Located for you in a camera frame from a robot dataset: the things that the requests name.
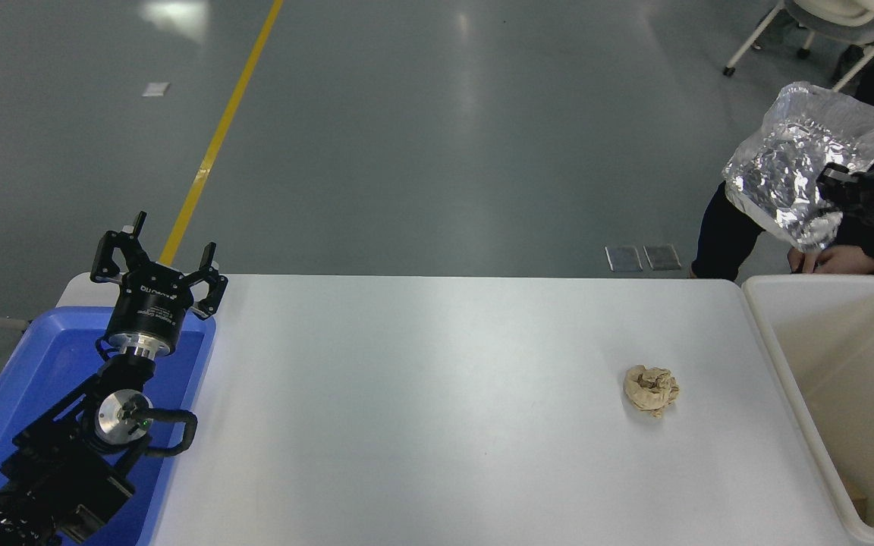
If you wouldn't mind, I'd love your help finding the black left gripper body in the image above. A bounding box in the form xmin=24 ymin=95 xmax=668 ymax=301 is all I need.
xmin=105 ymin=265 xmax=195 ymax=348

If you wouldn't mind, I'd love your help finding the silver foil tray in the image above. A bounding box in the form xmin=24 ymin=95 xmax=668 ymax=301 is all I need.
xmin=722 ymin=81 xmax=874 ymax=253

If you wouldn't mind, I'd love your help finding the tan paper ball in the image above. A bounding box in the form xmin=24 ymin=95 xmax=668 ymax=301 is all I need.
xmin=623 ymin=365 xmax=681 ymax=418

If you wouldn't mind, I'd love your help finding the metal floor plate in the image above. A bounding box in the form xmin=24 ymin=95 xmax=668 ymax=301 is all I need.
xmin=605 ymin=245 xmax=643 ymax=272
xmin=643 ymin=244 xmax=682 ymax=271

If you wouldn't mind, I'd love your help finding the person's left hand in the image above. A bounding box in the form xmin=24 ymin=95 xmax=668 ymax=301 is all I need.
xmin=813 ymin=247 xmax=874 ymax=275

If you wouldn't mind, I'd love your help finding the person's right hand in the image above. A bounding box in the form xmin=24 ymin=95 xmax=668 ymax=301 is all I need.
xmin=788 ymin=246 xmax=821 ymax=275

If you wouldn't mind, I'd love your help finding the blue plastic tray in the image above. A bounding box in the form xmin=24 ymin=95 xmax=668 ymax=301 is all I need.
xmin=0 ymin=307 xmax=216 ymax=546

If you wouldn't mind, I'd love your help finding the person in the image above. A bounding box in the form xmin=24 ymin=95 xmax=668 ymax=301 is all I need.
xmin=690 ymin=15 xmax=874 ymax=295

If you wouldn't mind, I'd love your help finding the white wheeled chair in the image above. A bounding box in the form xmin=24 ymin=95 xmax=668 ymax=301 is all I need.
xmin=723 ymin=0 xmax=874 ymax=93

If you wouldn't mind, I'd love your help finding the large pale plastic bin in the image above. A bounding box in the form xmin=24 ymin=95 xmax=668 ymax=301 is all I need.
xmin=740 ymin=275 xmax=874 ymax=546

